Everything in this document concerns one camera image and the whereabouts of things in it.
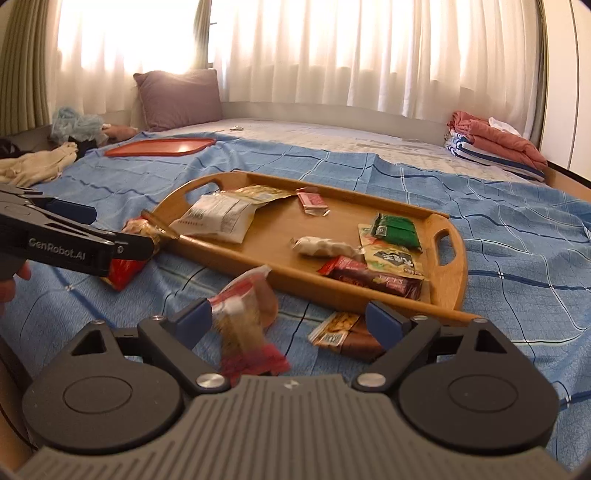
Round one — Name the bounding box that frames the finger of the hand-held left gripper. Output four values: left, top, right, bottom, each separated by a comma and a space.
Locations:
111, 231, 155, 265
44, 196, 99, 227

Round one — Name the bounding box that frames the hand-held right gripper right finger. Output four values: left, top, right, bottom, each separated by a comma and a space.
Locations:
353, 300, 509, 393

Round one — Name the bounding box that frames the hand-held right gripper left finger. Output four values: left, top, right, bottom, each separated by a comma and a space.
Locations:
69, 298, 232, 395

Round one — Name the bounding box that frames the red and gold snack packet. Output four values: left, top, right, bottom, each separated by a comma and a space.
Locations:
102, 210, 182, 291

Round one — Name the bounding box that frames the red printed clear snack packet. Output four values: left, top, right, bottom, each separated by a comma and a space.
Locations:
209, 295, 291, 377

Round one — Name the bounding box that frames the yellow pouch with black label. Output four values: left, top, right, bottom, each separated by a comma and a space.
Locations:
358, 223, 426, 281

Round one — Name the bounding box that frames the green snack packet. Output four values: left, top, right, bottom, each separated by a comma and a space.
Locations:
372, 212, 423, 252

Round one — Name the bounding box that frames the white candy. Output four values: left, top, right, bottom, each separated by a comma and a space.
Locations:
290, 236, 363, 259

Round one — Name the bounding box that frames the wooden serving tray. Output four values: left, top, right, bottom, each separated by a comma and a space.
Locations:
147, 171, 482, 326

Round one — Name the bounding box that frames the thin red snack wrapper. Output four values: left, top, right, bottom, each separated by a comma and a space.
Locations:
295, 187, 331, 217

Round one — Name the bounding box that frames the golden snack packet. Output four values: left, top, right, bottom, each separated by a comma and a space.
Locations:
224, 185, 297, 208

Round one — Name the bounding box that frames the person's left hand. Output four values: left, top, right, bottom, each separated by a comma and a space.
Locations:
0, 260, 33, 319

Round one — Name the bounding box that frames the red-brown chocolate bar wrapper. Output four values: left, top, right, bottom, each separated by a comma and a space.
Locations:
317, 255, 423, 301

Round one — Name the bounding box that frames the orange snack packet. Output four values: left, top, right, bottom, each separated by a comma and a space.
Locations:
308, 311, 361, 347

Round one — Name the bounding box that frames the beige cloth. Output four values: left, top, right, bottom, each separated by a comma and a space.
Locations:
0, 141, 78, 188

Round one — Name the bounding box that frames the small black object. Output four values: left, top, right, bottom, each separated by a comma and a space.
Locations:
67, 134, 100, 153

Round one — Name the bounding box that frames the white snack packet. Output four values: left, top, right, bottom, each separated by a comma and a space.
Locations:
170, 191, 259, 244

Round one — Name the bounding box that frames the teal crumpled cloth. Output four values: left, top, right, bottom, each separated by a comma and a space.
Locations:
50, 107, 106, 144

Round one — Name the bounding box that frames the pinkish brown object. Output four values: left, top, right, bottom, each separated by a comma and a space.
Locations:
102, 124, 138, 141

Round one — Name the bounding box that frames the red plastic tray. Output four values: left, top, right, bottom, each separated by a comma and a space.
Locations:
104, 137, 217, 158

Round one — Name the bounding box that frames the blue checked bed sheet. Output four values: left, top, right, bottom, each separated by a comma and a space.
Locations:
0, 131, 591, 416

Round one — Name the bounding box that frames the purple pillow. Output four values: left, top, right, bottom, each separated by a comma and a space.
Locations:
134, 69, 222, 133

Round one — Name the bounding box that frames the grey-green curtain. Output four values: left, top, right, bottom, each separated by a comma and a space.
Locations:
191, 0, 218, 70
0, 0, 61, 137

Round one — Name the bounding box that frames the pale patterned mattress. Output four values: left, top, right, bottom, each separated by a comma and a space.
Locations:
185, 116, 532, 183

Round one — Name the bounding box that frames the folded blue striped towel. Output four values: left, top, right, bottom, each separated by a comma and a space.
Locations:
444, 131, 546, 182

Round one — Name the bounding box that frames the folded blankets stack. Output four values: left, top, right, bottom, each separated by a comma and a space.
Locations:
448, 111, 549, 169

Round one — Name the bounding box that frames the white cloth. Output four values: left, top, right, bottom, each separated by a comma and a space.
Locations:
488, 117, 522, 137

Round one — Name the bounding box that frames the white sheer curtain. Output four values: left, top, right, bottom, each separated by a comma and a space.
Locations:
51, 0, 546, 139

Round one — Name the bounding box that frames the white wardrobe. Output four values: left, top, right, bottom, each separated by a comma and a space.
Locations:
538, 0, 591, 185

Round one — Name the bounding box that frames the wooden bed frame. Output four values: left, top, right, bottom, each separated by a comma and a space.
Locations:
545, 161, 591, 204

